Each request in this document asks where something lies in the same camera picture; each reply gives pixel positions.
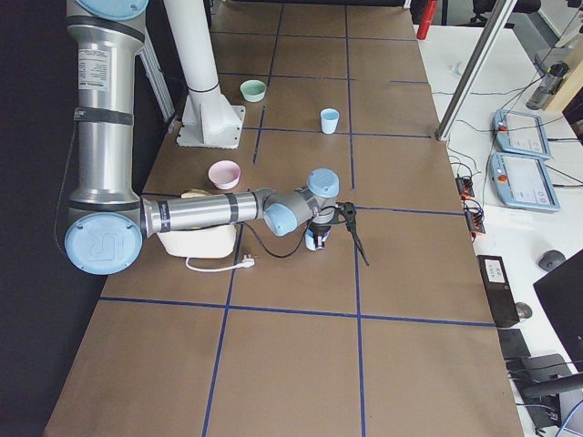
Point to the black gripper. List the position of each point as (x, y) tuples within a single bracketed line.
[(320, 228)]

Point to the light blue cup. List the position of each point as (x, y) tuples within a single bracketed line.
[(315, 239), (329, 120)]

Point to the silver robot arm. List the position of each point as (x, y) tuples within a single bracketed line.
[(108, 220)]

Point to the cream toaster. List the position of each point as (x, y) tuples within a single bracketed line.
[(212, 243)]

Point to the pink bowl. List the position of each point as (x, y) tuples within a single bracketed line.
[(224, 174)]

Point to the toast slice in toaster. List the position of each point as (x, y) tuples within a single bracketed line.
[(194, 193)]

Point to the orange black electronics module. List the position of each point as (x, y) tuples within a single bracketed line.
[(473, 211)]

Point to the mint green bowl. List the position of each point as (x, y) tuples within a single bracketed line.
[(253, 90)]

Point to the black power adapter box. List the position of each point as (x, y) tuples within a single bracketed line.
[(498, 293)]

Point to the lower teach pendant tablet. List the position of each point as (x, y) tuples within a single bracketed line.
[(522, 181)]

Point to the teach pendant tablet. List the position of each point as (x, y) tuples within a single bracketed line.
[(522, 181), (521, 133)]

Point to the upper teach pendant tablet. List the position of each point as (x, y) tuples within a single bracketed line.
[(521, 133)]

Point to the black computer mouse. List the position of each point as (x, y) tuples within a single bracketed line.
[(551, 259)]

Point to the black monitor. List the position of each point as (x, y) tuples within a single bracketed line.
[(560, 295)]

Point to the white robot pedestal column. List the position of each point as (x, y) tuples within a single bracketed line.
[(208, 119)]

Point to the aluminium frame post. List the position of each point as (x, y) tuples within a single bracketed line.
[(500, 14)]

